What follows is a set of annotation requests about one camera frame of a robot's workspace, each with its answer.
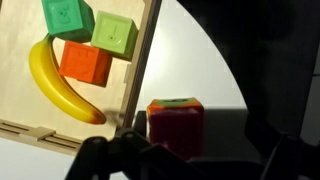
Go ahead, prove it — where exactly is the wooden tray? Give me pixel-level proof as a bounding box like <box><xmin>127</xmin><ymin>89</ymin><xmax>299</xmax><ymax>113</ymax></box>
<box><xmin>0</xmin><ymin>0</ymin><xmax>163</xmax><ymax>157</ymax></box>

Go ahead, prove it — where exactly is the yellow banana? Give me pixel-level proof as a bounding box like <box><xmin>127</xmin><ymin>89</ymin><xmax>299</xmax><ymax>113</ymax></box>
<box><xmin>28</xmin><ymin>34</ymin><xmax>108</xmax><ymax>126</ymax></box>

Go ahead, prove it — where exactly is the light green block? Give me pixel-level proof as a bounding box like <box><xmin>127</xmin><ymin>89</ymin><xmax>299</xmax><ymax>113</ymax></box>
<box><xmin>90</xmin><ymin>10</ymin><xmax>139</xmax><ymax>62</ymax></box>

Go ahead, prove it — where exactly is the dark green block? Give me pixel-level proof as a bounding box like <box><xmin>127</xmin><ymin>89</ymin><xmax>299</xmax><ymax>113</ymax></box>
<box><xmin>41</xmin><ymin>0</ymin><xmax>96</xmax><ymax>44</ymax></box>

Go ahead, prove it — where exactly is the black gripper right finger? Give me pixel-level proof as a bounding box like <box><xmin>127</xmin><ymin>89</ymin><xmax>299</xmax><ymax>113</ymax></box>
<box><xmin>244</xmin><ymin>114</ymin><xmax>320</xmax><ymax>180</ymax></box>

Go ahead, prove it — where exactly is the pink block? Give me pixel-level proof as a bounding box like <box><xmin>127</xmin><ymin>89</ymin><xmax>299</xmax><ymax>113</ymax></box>
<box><xmin>148</xmin><ymin>109</ymin><xmax>205</xmax><ymax>159</ymax></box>

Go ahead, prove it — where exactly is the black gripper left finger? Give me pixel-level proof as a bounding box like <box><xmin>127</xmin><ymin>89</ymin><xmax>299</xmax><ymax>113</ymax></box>
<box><xmin>64</xmin><ymin>111</ymin><xmax>188</xmax><ymax>180</ymax></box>

